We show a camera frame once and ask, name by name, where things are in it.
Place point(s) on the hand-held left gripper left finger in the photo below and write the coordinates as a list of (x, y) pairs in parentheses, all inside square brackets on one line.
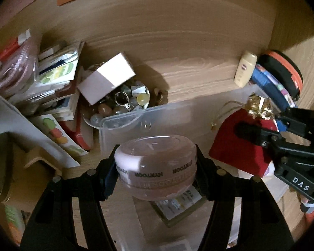
[(110, 181)]

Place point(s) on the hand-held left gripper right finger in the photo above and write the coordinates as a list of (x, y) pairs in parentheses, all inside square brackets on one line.
[(202, 171)]

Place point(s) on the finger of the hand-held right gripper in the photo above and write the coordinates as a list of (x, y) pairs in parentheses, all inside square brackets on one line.
[(301, 120), (253, 132)]

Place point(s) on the red velvet pouch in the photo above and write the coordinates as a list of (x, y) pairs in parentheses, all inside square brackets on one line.
[(230, 149)]

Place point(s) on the pink round jar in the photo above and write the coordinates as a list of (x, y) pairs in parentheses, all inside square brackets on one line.
[(154, 167)]

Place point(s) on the clear plastic bin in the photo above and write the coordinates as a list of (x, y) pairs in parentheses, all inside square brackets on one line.
[(162, 115)]

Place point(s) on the wooden desktop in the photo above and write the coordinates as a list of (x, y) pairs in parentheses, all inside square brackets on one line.
[(188, 52)]

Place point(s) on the labelled flat packet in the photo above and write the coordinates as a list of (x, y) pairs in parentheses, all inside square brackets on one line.
[(178, 206)]

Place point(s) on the blue box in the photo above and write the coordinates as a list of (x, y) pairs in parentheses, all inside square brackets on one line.
[(264, 82)]

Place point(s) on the black orange round case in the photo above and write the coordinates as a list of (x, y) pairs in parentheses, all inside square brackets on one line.
[(285, 68)]

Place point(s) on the red tin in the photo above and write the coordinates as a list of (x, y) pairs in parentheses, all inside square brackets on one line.
[(79, 134)]

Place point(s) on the cream sunscreen bottle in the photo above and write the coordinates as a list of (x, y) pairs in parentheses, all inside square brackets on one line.
[(244, 69)]

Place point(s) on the wooden stand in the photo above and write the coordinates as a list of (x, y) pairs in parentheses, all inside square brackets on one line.
[(38, 155)]

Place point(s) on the bowl of polished stones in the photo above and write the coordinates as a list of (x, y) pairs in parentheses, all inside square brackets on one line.
[(120, 104)]

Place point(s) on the brown stone beads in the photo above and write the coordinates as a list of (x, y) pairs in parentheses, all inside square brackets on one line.
[(161, 95)]

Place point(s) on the white cardboard box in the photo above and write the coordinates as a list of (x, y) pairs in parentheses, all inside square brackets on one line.
[(104, 79)]

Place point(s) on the green packet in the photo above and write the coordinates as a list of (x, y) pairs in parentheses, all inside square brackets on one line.
[(14, 224)]

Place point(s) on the gold round lid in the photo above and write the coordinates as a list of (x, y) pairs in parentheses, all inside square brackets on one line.
[(0, 167)]

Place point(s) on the stack of card packets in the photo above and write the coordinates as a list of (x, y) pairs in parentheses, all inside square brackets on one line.
[(59, 73)]

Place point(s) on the pink plastic packet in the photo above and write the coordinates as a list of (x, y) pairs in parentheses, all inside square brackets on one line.
[(13, 70)]

